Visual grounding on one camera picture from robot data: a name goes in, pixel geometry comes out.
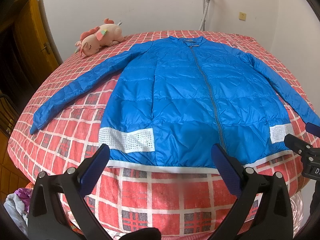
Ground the blue puffer jacket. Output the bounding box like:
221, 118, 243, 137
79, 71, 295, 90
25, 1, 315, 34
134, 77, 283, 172
30, 37, 319, 173

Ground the pile of clothes on floor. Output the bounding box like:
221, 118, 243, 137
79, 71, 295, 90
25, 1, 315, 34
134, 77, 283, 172
3, 183, 34, 236

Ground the brown wooden door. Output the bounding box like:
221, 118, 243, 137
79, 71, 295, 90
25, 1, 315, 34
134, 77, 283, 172
1, 0, 59, 89

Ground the pink unicorn plush toy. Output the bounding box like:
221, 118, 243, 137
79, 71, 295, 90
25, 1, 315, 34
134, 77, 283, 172
75, 18, 125, 56

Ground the yellow wall socket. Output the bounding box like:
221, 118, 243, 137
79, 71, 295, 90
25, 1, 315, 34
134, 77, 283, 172
239, 12, 247, 21

